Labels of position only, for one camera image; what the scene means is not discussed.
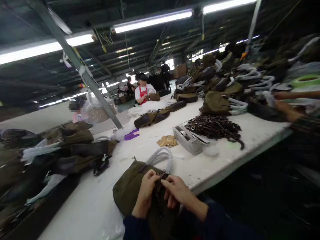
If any pile of white wrapping paper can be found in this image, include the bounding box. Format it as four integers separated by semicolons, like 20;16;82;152
127;95;177;118

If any purple plastic object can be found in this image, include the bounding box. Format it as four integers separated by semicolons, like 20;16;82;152
124;129;140;141

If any person's right hand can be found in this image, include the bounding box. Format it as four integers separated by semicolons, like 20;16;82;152
160;175;209;222

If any cardboard box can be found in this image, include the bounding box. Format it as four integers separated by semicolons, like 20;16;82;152
173;63;188;79

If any brown chain strap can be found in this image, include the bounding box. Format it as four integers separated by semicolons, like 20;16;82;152
153;170;171;218

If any row of olive bags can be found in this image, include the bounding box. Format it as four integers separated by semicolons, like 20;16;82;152
133;100;187;129

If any clear plastic sack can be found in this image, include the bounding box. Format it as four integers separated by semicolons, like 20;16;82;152
82;90;118;124

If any fluorescent tube light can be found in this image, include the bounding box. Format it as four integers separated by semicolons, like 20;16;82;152
111;8;194;34
202;0;258;15
0;34;95;66

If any heap of olive and brown bags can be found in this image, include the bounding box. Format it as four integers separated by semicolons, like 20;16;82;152
0;122;118;227

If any grey metal post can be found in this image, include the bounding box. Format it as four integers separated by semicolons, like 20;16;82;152
30;0;124;130

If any pile of brown chain straps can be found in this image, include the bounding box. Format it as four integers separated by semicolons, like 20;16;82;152
184;114;246;151

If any large heap of olive bags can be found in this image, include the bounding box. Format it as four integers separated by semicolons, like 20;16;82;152
172;37;320;123

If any olive bag with white-wrapped handles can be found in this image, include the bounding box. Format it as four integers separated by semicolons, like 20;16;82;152
112;147;192;240

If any white stuffing wad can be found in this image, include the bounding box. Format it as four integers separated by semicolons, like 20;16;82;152
202;143;220;157

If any person's left hand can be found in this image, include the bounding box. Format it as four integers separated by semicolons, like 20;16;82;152
131;169;163;220

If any pile of tan paper tags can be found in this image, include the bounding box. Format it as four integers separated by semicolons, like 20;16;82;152
156;135;178;148

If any grey tape dispenser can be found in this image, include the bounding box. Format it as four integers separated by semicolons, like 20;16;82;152
172;124;203;156

